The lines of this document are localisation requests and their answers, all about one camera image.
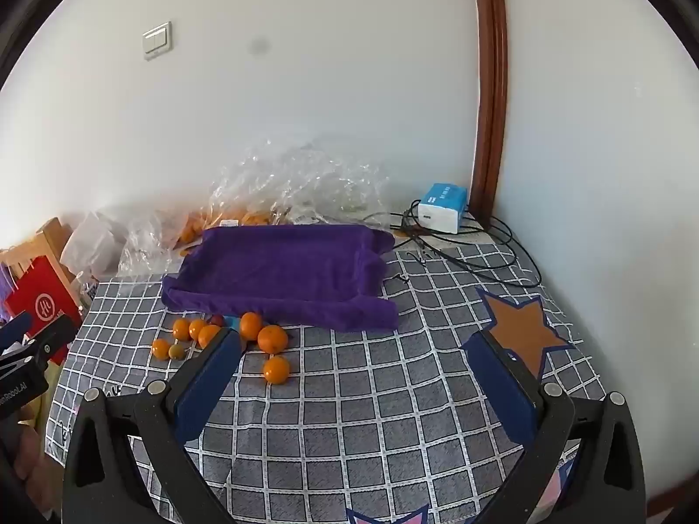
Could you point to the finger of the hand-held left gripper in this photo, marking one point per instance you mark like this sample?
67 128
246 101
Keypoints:
52 338

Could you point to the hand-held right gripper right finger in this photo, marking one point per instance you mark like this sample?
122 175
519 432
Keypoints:
499 387

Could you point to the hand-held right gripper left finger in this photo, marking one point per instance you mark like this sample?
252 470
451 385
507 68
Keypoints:
210 387

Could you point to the greenish brown small fruit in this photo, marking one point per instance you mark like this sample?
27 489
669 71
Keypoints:
176 351

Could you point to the small orange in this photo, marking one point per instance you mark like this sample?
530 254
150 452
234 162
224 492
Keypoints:
161 349
272 339
196 328
251 325
277 369
181 329
207 335

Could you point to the purple towel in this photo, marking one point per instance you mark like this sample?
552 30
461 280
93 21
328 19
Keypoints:
273 273

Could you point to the person's left hand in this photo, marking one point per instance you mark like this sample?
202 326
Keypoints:
34 464

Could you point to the red paper bag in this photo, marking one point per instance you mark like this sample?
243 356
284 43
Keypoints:
41 305

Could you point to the small red tomato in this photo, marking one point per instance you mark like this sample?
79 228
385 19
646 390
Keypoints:
217 320

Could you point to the grey checked tablecloth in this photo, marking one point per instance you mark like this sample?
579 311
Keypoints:
382 420

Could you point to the small clear plastic bag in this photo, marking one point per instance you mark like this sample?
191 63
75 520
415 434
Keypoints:
147 243

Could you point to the pile of bagged oranges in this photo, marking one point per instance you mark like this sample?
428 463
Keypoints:
235 217

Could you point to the white and blue box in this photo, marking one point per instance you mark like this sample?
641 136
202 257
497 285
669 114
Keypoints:
442 206

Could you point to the large clear plastic bag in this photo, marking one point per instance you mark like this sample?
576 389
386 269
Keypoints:
306 180

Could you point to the brown wooden door frame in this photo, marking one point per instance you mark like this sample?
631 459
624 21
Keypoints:
491 93

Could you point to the white wall switch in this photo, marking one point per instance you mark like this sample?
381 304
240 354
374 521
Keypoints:
157 40

